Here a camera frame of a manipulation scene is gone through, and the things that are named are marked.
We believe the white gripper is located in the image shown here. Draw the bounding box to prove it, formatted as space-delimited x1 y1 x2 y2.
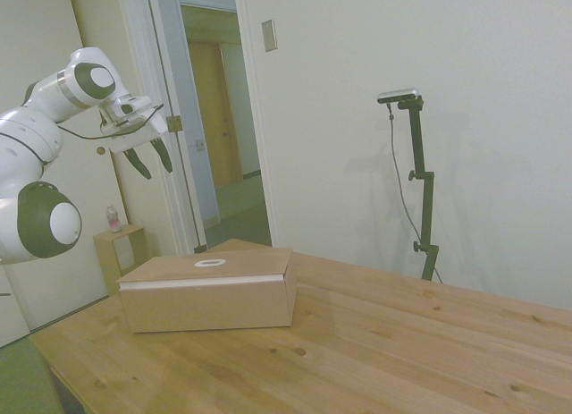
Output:
106 104 174 182

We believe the brown cardboard box with lid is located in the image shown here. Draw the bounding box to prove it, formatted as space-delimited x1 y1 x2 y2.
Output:
115 247 299 335

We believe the clear bottle with pink liquid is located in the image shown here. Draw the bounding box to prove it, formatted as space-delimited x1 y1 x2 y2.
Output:
105 204 122 233

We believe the wooden cube shelf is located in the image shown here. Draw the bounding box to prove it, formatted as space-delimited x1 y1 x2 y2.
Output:
92 224 148 297

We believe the white open door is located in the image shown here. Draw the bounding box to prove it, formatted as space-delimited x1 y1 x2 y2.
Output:
146 0 210 255

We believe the white closet door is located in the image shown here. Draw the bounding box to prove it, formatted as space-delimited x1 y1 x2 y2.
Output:
0 0 131 349

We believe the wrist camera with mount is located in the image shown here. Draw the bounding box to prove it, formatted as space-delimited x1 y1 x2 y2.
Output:
98 114 151 137

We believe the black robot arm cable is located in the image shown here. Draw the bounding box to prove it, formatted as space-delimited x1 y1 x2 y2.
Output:
57 102 166 142

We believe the beige wall switch plate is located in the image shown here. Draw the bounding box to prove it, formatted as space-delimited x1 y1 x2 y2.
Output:
261 19 279 54

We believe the grey stereo camera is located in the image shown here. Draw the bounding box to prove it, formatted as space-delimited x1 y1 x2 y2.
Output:
376 87 423 106

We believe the black camera stand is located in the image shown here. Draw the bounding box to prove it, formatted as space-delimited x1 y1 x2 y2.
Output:
394 96 442 283

